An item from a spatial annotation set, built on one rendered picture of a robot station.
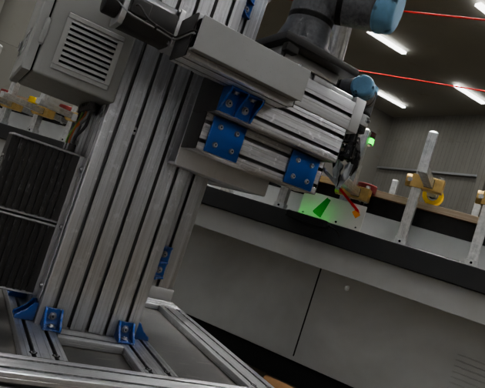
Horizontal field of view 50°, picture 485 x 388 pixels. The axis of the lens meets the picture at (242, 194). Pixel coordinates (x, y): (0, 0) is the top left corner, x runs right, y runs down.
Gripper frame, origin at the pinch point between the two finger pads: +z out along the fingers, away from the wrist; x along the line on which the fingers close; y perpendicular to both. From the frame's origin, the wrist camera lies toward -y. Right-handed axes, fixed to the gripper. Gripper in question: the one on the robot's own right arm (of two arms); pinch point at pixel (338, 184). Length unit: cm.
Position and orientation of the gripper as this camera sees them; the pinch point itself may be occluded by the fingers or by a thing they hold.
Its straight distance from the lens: 179.4
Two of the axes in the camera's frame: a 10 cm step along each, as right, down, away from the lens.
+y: -3.9, -1.9, -9.0
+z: -3.2, 9.5, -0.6
